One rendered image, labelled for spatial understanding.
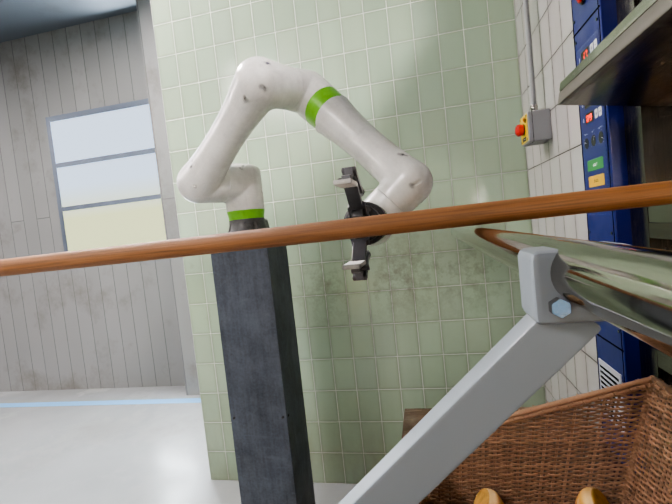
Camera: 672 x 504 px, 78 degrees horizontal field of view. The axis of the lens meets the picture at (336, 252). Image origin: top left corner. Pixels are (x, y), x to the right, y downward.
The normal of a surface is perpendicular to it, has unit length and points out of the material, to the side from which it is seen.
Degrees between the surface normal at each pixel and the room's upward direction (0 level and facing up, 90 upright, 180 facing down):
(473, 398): 90
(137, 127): 90
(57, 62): 90
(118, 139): 90
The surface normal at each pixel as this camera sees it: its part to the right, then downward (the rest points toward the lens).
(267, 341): -0.19, 0.07
